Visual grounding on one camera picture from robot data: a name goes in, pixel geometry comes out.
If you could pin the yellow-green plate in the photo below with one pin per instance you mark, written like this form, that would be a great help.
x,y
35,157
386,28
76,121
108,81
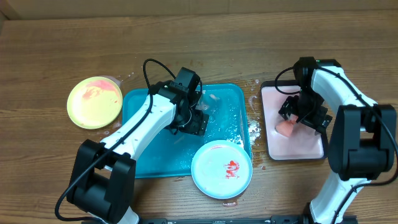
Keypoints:
x,y
94,103

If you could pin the black tray with soapy water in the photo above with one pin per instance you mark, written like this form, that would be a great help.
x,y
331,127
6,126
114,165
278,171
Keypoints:
x,y
304,143

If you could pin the pink sponge with dark scourer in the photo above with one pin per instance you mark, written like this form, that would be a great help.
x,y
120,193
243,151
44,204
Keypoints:
x,y
286,127

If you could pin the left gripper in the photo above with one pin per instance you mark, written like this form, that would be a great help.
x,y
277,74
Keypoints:
x,y
198,124

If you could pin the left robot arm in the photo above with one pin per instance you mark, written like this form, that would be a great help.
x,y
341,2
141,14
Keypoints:
x,y
102,181

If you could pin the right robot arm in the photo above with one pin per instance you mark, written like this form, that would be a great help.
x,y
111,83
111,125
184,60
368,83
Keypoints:
x,y
363,141

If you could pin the light blue plate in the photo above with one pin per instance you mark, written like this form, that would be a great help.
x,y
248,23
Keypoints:
x,y
221,169

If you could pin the teal plastic tray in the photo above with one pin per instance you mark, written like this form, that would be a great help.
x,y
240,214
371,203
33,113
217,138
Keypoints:
x,y
170,155

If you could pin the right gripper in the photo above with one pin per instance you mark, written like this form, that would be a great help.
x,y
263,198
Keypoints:
x,y
318,121

